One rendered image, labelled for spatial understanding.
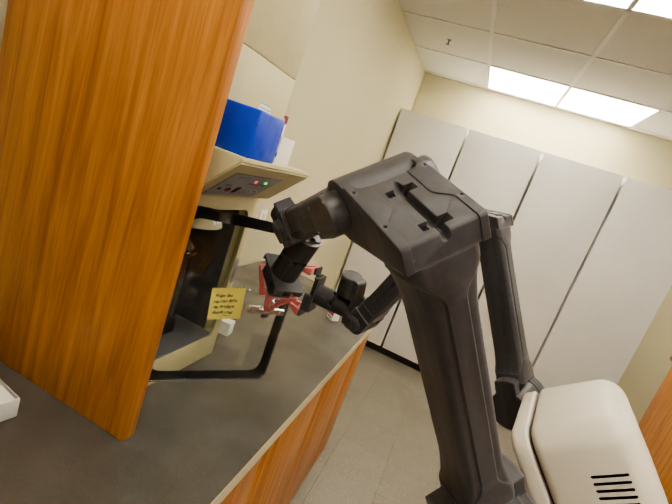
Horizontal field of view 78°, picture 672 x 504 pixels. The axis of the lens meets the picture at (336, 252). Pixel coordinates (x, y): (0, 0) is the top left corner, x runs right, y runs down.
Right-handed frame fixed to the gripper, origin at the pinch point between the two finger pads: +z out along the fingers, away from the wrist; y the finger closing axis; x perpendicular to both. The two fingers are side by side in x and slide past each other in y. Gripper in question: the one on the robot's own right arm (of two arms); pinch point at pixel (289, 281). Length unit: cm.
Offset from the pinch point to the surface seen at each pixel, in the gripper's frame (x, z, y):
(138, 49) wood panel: 49, 20, 42
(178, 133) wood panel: 49, 8, 32
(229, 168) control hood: 40.9, 2.4, 28.3
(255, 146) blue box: 36.7, 1.0, 33.4
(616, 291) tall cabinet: -270, -163, 15
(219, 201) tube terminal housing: 26.4, 11.9, 19.1
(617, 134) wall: -314, -124, 138
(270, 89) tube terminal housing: 19, 12, 46
